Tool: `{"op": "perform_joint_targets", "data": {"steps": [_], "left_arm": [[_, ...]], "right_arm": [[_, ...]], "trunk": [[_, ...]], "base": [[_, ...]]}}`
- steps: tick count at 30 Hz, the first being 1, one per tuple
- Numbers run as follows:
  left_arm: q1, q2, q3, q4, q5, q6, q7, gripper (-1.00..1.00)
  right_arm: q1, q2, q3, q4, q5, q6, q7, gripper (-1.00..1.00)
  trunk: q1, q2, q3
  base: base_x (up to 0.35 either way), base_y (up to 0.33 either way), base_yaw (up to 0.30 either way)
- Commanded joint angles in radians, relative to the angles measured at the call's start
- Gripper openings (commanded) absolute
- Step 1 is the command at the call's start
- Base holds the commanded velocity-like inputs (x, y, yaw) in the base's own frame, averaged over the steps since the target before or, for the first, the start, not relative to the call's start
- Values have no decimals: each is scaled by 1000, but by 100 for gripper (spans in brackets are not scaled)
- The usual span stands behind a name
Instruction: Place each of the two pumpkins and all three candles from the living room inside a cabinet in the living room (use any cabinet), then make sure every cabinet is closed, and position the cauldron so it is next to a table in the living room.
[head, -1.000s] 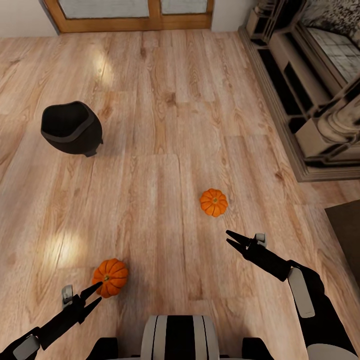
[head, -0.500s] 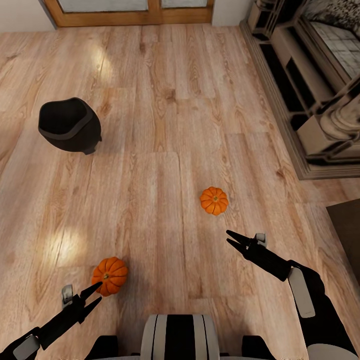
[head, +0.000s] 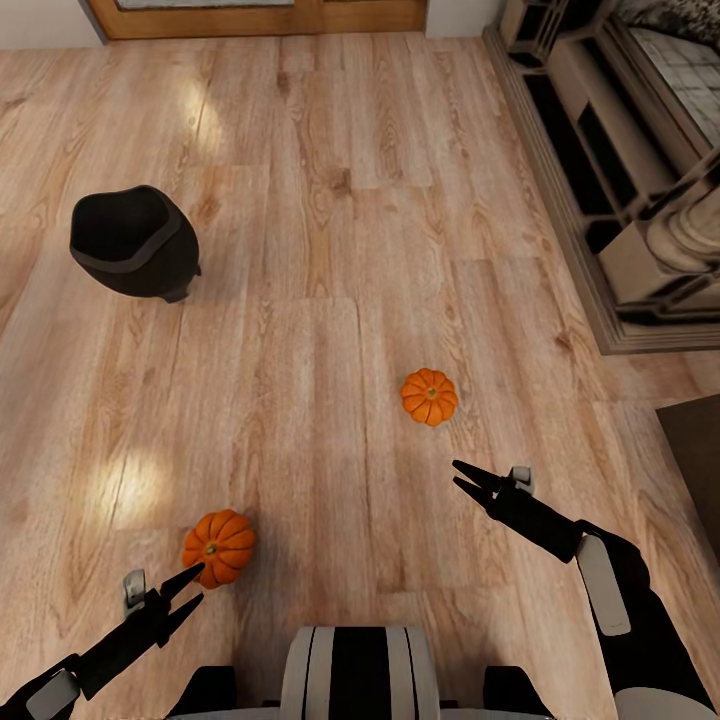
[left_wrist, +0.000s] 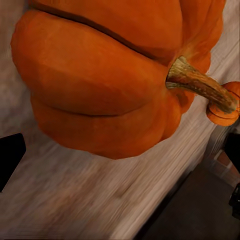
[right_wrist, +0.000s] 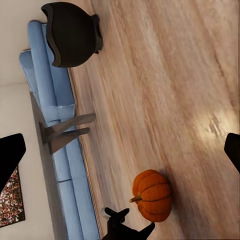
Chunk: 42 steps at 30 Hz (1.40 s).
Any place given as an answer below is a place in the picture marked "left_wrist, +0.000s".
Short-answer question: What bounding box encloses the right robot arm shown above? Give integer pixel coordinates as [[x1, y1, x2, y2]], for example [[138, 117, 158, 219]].
[[229, 182, 240, 240]]

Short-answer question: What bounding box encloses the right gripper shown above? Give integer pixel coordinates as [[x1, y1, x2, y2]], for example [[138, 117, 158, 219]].
[[229, 182, 240, 220]]

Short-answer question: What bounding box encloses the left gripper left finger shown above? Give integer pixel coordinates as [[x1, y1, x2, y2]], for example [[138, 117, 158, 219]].
[[0, 133, 26, 193]]

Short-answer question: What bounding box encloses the pumpkin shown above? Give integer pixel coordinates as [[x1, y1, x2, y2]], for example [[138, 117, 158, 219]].
[[206, 81, 240, 127], [10, 0, 239, 160]]

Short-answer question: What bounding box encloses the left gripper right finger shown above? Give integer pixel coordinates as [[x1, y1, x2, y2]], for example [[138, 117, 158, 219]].
[[223, 132, 240, 173]]

